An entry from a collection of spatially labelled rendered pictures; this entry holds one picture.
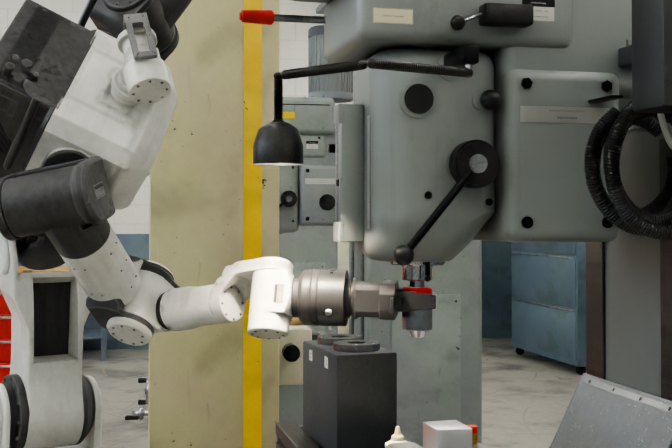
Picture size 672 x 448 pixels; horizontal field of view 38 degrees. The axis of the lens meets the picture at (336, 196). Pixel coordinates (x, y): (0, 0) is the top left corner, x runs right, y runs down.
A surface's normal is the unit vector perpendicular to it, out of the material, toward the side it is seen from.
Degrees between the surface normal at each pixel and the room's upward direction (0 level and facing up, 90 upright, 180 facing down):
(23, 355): 90
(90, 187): 79
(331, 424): 90
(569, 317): 90
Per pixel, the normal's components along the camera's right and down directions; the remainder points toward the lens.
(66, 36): 0.48, -0.54
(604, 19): 0.23, -0.02
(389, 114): -0.44, -0.02
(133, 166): 0.83, 0.38
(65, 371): 0.56, 0.06
